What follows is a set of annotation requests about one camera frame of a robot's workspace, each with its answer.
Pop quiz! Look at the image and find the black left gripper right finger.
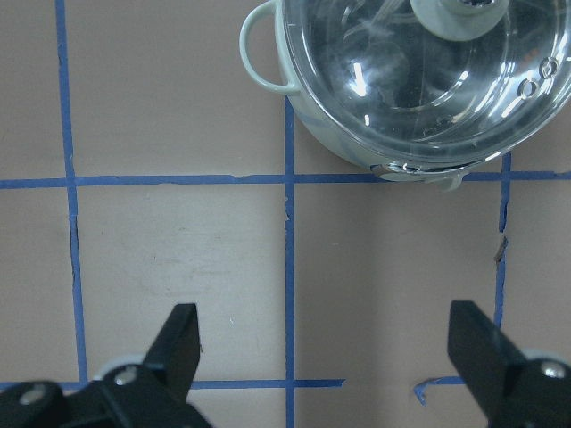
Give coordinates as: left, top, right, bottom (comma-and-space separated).
447, 300, 570, 427

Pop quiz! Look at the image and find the clear glass pot lid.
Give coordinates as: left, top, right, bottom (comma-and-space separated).
282, 1, 570, 169

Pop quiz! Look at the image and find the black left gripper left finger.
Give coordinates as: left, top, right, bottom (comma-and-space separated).
93, 303, 200, 427

